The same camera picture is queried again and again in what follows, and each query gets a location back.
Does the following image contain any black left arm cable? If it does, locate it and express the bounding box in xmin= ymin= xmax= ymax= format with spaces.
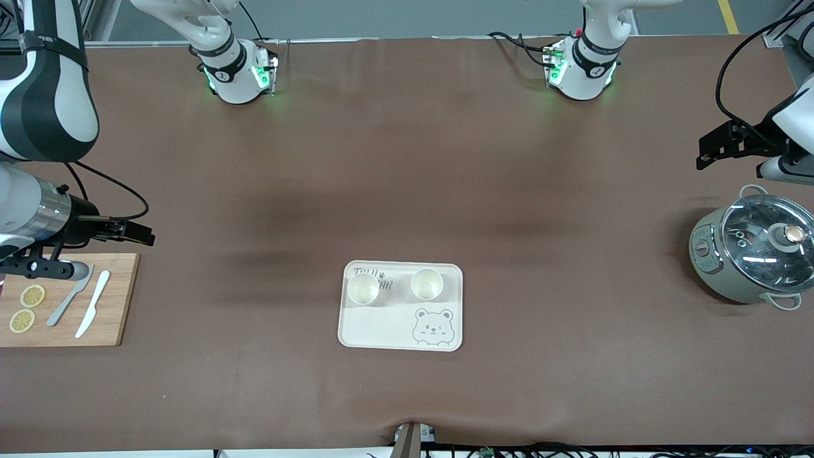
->
xmin=715 ymin=5 xmax=814 ymax=150

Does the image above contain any aluminium frame profile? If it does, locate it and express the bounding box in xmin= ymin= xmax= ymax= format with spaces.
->
xmin=81 ymin=0 xmax=131 ymax=43
xmin=762 ymin=0 xmax=814 ymax=49

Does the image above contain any white plastic cup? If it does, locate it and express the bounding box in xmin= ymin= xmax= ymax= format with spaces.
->
xmin=410 ymin=268 xmax=444 ymax=302
xmin=347 ymin=273 xmax=381 ymax=307

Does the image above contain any grey plastic knife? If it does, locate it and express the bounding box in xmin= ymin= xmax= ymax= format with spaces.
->
xmin=46 ymin=263 xmax=95 ymax=328

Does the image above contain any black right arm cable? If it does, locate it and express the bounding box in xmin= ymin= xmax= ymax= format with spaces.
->
xmin=60 ymin=161 xmax=151 ymax=222

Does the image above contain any green electric cooking pot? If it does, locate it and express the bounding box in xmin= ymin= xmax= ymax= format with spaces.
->
xmin=689 ymin=184 xmax=814 ymax=312

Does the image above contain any black base cable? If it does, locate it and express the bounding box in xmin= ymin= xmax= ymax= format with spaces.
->
xmin=488 ymin=30 xmax=576 ymax=68
xmin=238 ymin=0 xmax=266 ymax=43

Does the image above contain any brown table mat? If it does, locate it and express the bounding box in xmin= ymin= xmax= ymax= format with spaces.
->
xmin=0 ymin=35 xmax=814 ymax=454

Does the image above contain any grey camera post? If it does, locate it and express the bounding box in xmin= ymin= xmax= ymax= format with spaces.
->
xmin=391 ymin=421 xmax=438 ymax=458

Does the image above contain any glass pot lid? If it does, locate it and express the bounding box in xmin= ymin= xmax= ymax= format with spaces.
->
xmin=721 ymin=194 xmax=814 ymax=297

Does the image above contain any cream tray with bear print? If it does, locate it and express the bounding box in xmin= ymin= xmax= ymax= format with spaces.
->
xmin=337 ymin=261 xmax=464 ymax=352

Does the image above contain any white plastic knife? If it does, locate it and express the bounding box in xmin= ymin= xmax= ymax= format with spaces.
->
xmin=74 ymin=270 xmax=111 ymax=339

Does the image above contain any wooden cutting board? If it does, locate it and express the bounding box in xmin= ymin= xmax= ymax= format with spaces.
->
xmin=0 ymin=253 xmax=141 ymax=348

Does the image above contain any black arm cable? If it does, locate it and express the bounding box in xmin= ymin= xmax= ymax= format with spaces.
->
xmin=715 ymin=5 xmax=814 ymax=150
xmin=60 ymin=161 xmax=151 ymax=222

